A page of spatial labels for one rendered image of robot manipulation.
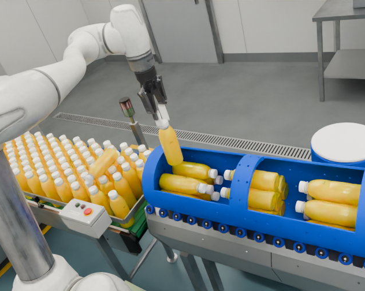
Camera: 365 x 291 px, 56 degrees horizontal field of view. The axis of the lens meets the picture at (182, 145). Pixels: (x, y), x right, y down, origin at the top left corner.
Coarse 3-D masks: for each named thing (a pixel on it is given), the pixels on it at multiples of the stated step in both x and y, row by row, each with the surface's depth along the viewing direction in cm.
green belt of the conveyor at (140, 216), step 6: (48, 204) 193; (144, 204) 171; (138, 210) 169; (144, 210) 168; (138, 216) 166; (144, 216) 165; (114, 222) 167; (138, 222) 163; (144, 222) 164; (126, 228) 162; (132, 228) 161; (138, 228) 161; (144, 228) 164; (132, 234) 164; (138, 234) 160
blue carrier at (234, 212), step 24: (144, 168) 143; (168, 168) 158; (216, 168) 154; (240, 168) 123; (264, 168) 140; (288, 168) 133; (312, 168) 127; (336, 168) 120; (360, 168) 112; (144, 192) 144; (240, 192) 119; (288, 192) 138; (360, 192) 101; (216, 216) 129; (240, 216) 121; (264, 216) 116; (288, 216) 135; (360, 216) 99; (312, 240) 111; (336, 240) 105; (360, 240) 101
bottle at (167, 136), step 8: (160, 128) 133; (168, 128) 134; (160, 136) 134; (168, 136) 133; (176, 136) 137; (168, 144) 135; (176, 144) 137; (168, 152) 138; (176, 152) 138; (168, 160) 141; (176, 160) 140
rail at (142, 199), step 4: (140, 200) 163; (144, 200) 166; (136, 204) 161; (140, 204) 164; (132, 208) 159; (136, 208) 161; (132, 212) 159; (128, 216) 157; (132, 216) 159; (124, 220) 156; (128, 220) 157
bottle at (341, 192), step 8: (312, 184) 115; (320, 184) 113; (328, 184) 112; (336, 184) 111; (344, 184) 110; (352, 184) 110; (360, 184) 109; (312, 192) 114; (320, 192) 113; (328, 192) 111; (336, 192) 110; (344, 192) 109; (352, 192) 107; (328, 200) 113; (336, 200) 111; (344, 200) 109; (352, 200) 108
